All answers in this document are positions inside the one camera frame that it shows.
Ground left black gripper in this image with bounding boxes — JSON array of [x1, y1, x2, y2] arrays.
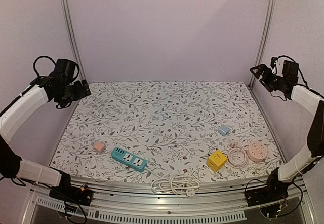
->
[[56, 79, 91, 108]]

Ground pink plug adapter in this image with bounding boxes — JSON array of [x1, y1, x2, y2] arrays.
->
[[94, 142, 106, 153]]

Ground blue plug adapter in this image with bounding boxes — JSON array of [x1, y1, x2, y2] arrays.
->
[[218, 125, 230, 136]]

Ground teal power strip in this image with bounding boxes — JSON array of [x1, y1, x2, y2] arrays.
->
[[111, 147, 147, 172]]

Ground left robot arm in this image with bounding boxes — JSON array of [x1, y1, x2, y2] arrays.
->
[[1, 59, 91, 201]]

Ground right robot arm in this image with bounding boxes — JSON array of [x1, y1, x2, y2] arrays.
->
[[250, 55, 323, 202]]

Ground floral table mat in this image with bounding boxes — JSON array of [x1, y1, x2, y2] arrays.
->
[[51, 82, 283, 183]]

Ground yellow cube socket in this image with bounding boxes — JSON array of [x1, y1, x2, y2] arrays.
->
[[207, 150, 228, 172]]

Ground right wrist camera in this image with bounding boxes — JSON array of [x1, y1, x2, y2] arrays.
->
[[270, 57, 278, 74]]

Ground right aluminium frame post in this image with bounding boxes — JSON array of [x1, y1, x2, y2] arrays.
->
[[248, 0, 279, 88]]

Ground aluminium frame post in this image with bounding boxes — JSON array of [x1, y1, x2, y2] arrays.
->
[[248, 0, 279, 88], [60, 0, 86, 80]]

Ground pink coiled cable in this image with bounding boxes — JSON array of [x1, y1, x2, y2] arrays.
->
[[225, 139, 250, 168]]

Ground left aluminium frame post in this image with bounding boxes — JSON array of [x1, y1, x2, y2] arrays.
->
[[60, 0, 86, 80]]

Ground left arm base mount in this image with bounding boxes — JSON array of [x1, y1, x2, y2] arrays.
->
[[49, 185, 94, 206]]

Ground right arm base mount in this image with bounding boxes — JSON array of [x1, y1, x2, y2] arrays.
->
[[244, 183, 289, 207]]

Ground aluminium front rail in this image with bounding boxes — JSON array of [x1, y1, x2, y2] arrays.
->
[[21, 175, 317, 224]]

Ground white power strip cable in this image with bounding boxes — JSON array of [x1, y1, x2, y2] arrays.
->
[[144, 166, 201, 197]]

